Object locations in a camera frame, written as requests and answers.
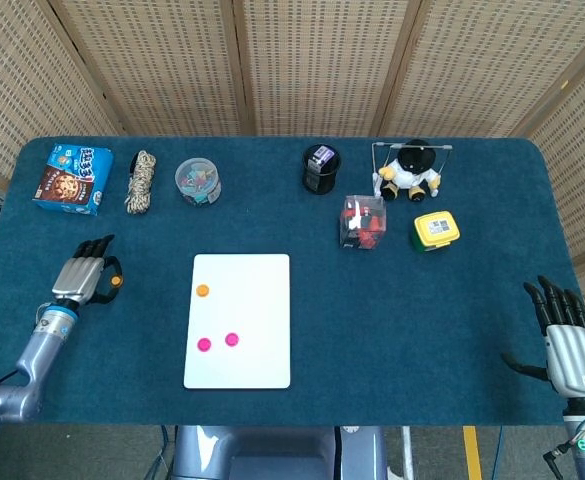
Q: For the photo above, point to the orange disc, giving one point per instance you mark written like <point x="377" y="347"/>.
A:
<point x="202" y="290"/>
<point x="116" y="281"/>

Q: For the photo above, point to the blue felt table mat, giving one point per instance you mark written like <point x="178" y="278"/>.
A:
<point x="422" y="325"/>

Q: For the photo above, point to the white magnetic board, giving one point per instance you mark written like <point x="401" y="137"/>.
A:
<point x="252" y="310"/>

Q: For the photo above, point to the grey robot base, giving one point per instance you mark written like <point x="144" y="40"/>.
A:
<point x="272" y="455"/>

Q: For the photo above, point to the woven folding screen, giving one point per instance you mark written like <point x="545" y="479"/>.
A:
<point x="322" y="65"/>

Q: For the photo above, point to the green container yellow lid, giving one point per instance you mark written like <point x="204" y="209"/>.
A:
<point x="434" y="230"/>

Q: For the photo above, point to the blue cookie box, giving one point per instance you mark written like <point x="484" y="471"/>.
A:
<point x="69" y="180"/>

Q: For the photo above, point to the black mesh pen cup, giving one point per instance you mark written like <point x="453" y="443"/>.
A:
<point x="317" y="182"/>

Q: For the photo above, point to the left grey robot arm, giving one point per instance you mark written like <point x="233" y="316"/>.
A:
<point x="42" y="345"/>

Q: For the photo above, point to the white table leg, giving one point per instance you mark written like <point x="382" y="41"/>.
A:
<point x="408" y="450"/>

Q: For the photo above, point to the clear box of red clips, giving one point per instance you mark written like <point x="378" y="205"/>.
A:
<point x="363" y="222"/>

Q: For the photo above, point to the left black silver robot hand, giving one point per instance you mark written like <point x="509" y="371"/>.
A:
<point x="77" y="277"/>

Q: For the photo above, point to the purple small box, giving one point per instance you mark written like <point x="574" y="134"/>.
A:
<point x="322" y="156"/>

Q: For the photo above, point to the clear jar of binder clips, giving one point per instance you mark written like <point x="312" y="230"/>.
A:
<point x="197" y="182"/>

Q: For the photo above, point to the pink disc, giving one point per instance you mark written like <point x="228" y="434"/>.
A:
<point x="231" y="339"/>
<point x="203" y="344"/>

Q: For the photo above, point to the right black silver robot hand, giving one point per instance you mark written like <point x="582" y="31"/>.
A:
<point x="574" y="365"/>

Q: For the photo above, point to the black white plush toy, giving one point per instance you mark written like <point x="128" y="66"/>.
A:
<point x="414" y="170"/>

